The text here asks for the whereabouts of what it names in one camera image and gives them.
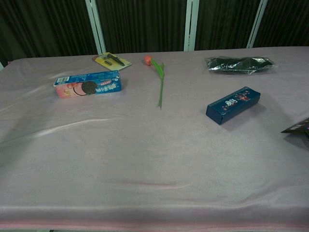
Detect blue glasses case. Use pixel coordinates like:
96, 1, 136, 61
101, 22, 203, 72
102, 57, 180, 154
205, 86, 262, 125

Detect blue pink cookie box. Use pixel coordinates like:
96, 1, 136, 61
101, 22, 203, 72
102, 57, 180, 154
53, 70, 123, 99

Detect pink tablecloth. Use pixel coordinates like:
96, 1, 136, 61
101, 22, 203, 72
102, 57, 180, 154
0, 45, 309, 229

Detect artificial orange tulip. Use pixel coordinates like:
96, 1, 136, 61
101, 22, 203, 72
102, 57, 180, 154
144, 55, 165, 109

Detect yellow razor blister pack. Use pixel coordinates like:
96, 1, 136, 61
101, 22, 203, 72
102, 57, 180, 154
92, 52, 133, 71

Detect black pleated curtain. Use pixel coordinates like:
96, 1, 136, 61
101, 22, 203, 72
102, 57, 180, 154
0, 0, 309, 63

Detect black gloves in plastic bag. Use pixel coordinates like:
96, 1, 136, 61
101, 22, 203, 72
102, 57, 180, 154
204, 56, 276, 75

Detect brown blue snack bag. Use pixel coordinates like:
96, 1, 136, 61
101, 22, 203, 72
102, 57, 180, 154
281, 117, 309, 139

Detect white metal frame post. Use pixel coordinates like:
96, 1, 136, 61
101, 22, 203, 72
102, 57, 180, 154
246, 0, 268, 48
183, 0, 200, 51
84, 0, 107, 55

